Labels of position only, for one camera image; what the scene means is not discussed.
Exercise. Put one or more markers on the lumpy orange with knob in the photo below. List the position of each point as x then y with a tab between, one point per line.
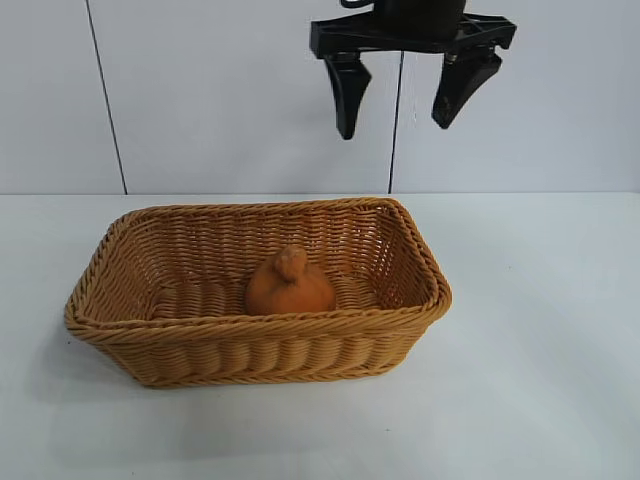
290	295

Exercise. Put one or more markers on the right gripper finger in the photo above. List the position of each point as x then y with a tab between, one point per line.
462	80
347	90

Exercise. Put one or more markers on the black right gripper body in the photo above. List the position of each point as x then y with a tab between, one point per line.
410	25

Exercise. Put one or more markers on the brown woven wicker basket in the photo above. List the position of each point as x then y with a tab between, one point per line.
260	345

